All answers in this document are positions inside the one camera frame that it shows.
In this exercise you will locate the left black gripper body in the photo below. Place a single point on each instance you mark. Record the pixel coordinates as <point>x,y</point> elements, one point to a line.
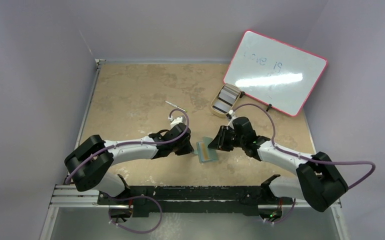
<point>182,149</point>

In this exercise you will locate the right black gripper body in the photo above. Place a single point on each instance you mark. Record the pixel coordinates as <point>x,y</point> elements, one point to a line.
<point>223,139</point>

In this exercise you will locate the green card holder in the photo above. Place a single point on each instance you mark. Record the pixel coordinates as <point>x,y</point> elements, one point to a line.
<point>212,152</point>

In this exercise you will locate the gold credit card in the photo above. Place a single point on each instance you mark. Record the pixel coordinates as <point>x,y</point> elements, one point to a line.
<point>204,154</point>

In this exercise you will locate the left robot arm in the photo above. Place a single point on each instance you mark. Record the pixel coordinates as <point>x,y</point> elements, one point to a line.
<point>88,165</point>

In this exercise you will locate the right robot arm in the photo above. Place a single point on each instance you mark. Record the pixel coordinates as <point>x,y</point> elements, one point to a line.
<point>316,180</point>

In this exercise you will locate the loose striped card in tray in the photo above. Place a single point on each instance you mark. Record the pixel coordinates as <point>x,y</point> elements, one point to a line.
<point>221,107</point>

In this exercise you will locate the stack of cards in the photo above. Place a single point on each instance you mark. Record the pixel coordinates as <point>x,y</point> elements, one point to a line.
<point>229,94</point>

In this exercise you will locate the beige oval tray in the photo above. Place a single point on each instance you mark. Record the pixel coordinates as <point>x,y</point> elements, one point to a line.
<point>216,99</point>

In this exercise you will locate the green tipped marker pen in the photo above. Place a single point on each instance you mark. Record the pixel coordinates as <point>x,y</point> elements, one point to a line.
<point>175,106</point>

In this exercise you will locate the black whiteboard stand foot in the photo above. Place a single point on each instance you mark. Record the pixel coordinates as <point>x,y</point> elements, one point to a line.
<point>241,94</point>

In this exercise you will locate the pink framed whiteboard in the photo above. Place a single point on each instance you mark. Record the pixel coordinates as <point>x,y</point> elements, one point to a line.
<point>274,73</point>

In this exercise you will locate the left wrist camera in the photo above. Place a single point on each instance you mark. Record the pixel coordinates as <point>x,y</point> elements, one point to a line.
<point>176,120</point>

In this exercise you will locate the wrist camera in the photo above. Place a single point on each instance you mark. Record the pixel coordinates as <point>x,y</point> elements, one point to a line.
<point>231,115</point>
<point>176,120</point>

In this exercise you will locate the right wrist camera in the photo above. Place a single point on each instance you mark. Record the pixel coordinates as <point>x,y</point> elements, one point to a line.
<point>231,115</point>

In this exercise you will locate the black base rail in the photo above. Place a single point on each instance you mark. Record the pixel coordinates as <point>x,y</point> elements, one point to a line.
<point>248,200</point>

